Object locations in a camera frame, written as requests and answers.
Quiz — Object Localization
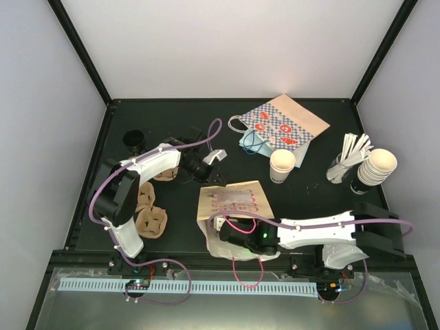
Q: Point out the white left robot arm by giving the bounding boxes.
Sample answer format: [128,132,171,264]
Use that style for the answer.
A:
[88,137,227,274]

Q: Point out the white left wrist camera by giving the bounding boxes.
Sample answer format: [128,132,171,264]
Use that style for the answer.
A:
[203,149,228,166]

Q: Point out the white slotted cable rail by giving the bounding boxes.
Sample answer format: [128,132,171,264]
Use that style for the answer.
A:
[58,278,318,298]

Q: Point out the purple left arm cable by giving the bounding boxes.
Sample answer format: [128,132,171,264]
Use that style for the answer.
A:
[88,118,224,224]

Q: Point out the blue checkered bakery paper bag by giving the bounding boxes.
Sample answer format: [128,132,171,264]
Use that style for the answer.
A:
[228,94,330,152]

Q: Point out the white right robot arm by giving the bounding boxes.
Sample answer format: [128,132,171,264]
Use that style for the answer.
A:
[213,203,406,277]

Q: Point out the tall white paper cup stack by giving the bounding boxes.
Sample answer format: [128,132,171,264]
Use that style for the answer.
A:
[357,148,397,186]

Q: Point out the black open coffee cup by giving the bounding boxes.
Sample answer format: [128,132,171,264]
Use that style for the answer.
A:
[122,129,146,154]

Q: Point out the cream pink Cakes paper bag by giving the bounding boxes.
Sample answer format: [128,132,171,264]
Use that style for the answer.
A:
[197,181,273,291]

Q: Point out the light blue paper bag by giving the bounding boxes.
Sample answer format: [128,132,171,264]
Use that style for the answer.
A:
[239,130,274,157]

